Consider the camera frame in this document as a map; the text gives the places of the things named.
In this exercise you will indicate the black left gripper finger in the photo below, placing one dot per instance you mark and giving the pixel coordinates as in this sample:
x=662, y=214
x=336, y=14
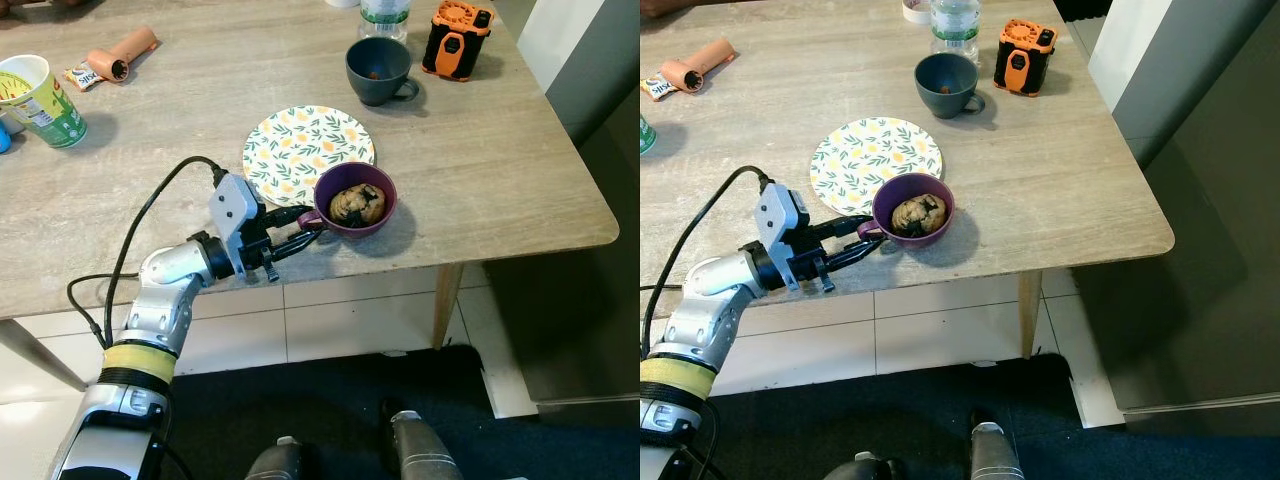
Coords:
x=295, y=244
x=853, y=254
x=848, y=224
x=290, y=214

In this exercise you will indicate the purple mug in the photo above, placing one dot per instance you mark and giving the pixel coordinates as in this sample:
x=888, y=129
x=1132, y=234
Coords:
x=935, y=232
x=378, y=222

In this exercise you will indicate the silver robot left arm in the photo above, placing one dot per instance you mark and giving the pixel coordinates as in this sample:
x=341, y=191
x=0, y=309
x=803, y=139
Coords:
x=715, y=300
x=165, y=290

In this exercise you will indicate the brown chocolate chip muffin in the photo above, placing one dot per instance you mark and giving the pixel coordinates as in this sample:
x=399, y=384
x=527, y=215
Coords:
x=358, y=205
x=918, y=216

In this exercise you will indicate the floral round plate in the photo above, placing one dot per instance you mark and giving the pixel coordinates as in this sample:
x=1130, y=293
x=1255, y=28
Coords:
x=870, y=155
x=300, y=145

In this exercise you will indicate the dark grey mug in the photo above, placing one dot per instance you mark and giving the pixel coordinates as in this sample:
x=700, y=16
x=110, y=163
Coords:
x=375, y=85
x=945, y=98

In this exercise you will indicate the black floor mat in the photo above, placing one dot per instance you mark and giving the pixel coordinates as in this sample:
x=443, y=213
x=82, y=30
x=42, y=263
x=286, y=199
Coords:
x=900, y=420
x=330, y=420

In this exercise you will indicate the green printed paper cup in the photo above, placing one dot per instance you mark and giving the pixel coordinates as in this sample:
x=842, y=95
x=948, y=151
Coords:
x=45, y=110
x=646, y=135

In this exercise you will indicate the grey robot left leg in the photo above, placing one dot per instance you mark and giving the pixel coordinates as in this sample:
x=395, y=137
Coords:
x=860, y=468
x=280, y=462

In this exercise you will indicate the grey robot leg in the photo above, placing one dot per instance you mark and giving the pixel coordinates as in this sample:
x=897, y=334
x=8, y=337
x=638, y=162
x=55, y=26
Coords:
x=420, y=450
x=860, y=468
x=280, y=462
x=995, y=450

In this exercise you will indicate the tan rolled tube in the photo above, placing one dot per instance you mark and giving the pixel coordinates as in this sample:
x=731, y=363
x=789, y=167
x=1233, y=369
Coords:
x=700, y=65
x=125, y=52

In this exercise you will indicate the small white bowl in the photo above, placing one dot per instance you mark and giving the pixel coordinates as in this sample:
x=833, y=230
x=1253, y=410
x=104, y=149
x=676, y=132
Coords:
x=342, y=3
x=916, y=10

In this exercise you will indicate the clear plastic water bottle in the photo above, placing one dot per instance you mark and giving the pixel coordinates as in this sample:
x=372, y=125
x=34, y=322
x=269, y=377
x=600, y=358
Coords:
x=955, y=30
x=384, y=18

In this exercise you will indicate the small snack packet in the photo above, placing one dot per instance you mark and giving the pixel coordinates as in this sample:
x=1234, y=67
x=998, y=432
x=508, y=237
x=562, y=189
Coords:
x=80, y=76
x=658, y=88

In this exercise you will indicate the orange and black device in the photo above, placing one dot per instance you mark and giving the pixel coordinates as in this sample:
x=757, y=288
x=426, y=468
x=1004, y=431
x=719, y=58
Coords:
x=1022, y=60
x=455, y=45

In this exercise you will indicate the grey robot right leg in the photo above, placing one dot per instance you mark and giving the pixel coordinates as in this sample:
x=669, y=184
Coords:
x=995, y=450
x=420, y=450

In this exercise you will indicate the small blue timer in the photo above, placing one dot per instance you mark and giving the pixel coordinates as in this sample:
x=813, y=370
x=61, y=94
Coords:
x=4, y=138

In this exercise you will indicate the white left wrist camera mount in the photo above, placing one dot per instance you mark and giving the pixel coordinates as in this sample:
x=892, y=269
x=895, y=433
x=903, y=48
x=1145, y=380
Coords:
x=232, y=210
x=775, y=220

